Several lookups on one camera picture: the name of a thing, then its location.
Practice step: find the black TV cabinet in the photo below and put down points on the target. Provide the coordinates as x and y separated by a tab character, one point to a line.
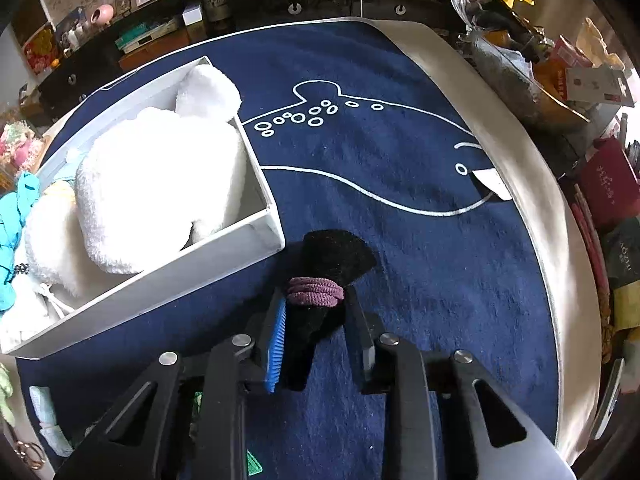
320	6

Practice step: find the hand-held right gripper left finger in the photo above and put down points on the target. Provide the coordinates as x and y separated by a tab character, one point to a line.
275	345

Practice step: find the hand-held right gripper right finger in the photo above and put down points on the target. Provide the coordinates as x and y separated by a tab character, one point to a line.
362	355

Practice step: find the cream plush toy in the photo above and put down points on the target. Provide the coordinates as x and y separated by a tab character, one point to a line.
600	45

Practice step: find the olive yellow bag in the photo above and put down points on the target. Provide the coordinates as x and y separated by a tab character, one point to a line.
622	270

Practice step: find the teal cloth garment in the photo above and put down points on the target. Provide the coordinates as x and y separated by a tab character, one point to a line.
17	230

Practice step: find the green fabric piece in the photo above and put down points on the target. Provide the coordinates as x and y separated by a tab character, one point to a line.
255	464

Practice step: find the light blue towel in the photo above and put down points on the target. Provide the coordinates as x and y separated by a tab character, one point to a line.
50	420

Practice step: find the white hang-tab card packet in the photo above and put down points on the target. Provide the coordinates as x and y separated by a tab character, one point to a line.
595	85

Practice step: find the dark red box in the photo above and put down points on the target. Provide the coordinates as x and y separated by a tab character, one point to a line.
610	180

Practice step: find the white bunny plush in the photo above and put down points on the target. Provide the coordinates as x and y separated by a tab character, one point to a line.
160	185

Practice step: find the stack of green books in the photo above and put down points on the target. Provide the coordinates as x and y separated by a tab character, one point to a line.
147	35

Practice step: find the small white cube box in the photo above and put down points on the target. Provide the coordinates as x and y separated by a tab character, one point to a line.
192	15

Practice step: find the white cardboard box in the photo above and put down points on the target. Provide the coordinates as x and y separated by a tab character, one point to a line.
165	300

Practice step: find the pale green cloth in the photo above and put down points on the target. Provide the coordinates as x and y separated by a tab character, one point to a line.
6	395

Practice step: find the white bottle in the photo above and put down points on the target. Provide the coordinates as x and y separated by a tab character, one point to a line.
78	35

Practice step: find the black cloth bundle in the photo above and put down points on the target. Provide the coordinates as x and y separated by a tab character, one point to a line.
335	255

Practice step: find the white paper tag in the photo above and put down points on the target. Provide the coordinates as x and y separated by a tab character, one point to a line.
492	185

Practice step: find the small dark picture frame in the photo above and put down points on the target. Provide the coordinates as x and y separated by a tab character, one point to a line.
123	2

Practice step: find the brown wooden box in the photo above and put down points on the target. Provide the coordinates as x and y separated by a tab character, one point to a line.
155	49

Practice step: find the navy whale print blanket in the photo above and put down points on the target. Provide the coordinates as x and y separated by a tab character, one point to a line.
400	260

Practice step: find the dark metal tin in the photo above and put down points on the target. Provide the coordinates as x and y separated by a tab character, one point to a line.
216	5

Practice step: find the pink round piggy bank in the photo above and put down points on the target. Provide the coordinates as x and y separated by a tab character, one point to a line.
103	16

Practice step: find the glass dome with pink rose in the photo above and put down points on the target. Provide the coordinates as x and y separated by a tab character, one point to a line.
20	150

